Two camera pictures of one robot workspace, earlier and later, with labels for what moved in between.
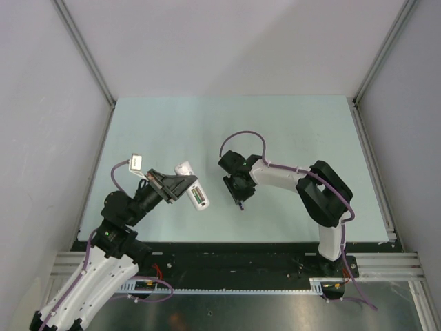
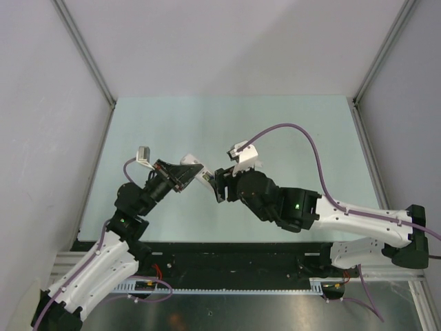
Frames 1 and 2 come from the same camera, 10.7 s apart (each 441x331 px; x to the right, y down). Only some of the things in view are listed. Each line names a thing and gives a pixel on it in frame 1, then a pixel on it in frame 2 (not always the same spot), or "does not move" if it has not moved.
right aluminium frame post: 395,28 does not move
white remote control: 196,192 to 190,159
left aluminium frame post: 72,26 does not move
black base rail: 228,267 does not move
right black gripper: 238,196 to 223,178
